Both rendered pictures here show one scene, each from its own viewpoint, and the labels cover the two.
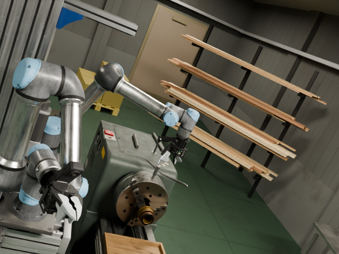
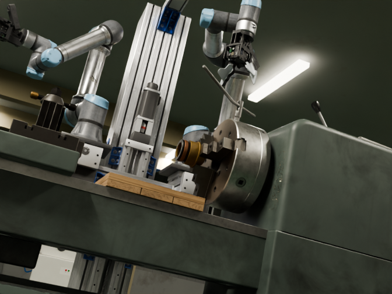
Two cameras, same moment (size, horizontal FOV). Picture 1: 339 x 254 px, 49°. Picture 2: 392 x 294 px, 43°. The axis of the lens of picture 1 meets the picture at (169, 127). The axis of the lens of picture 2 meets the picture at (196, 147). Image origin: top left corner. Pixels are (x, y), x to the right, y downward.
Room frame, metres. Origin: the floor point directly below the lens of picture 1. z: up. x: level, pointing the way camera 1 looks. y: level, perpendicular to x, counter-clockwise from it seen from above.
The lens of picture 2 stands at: (1.98, -1.71, 0.63)
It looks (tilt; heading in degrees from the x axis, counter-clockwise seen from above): 16 degrees up; 94
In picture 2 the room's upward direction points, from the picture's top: 12 degrees clockwise
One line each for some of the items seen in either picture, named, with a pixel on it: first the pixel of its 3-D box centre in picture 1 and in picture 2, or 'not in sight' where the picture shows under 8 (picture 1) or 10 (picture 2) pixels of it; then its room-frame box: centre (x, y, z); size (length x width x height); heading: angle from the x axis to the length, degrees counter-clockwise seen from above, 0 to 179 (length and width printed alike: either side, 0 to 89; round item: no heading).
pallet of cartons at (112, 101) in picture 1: (99, 83); not in sight; (7.01, 1.59, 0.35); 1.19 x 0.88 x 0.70; 21
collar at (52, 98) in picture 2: not in sight; (53, 101); (1.39, -0.19, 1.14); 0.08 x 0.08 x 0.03
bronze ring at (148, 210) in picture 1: (146, 214); (191, 153); (1.87, -0.08, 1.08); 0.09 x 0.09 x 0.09; 22
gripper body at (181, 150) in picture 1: (178, 145); (240, 49); (1.97, -0.09, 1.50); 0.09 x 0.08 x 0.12; 51
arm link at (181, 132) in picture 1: (184, 132); (246, 30); (1.97, -0.09, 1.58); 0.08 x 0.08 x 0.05
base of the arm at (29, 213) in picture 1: (32, 200); (87, 133); (1.36, 0.40, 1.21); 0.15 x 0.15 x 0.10
